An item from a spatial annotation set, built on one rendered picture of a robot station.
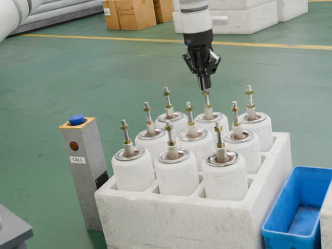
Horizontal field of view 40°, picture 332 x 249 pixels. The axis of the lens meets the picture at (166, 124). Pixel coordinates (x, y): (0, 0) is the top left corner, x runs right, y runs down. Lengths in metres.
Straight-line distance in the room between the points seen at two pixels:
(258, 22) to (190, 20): 2.50
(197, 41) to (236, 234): 0.47
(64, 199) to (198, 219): 0.63
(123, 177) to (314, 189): 0.50
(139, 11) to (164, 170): 3.68
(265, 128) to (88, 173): 0.47
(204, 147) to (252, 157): 0.12
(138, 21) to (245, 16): 1.41
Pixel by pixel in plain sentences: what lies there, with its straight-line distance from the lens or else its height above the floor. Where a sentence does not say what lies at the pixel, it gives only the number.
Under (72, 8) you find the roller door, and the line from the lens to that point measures 6.51.
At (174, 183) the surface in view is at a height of 0.21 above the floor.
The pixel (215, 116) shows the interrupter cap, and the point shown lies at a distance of 1.25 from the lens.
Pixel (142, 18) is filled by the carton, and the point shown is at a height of 0.10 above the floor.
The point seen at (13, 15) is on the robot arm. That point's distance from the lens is 0.84.
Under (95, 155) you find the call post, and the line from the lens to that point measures 1.23.
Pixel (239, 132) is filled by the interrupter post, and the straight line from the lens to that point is 1.10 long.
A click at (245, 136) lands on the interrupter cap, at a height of 0.25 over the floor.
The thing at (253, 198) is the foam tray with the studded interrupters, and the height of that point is 0.18.
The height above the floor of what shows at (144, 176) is 0.20.
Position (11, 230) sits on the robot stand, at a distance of 0.83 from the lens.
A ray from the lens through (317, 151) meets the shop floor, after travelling 1.58.
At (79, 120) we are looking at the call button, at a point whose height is 0.32.
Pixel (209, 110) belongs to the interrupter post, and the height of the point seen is 0.27.
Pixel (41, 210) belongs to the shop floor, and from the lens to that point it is 1.52.
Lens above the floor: 0.69
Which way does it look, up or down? 21 degrees down
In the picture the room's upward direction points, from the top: 10 degrees counter-clockwise
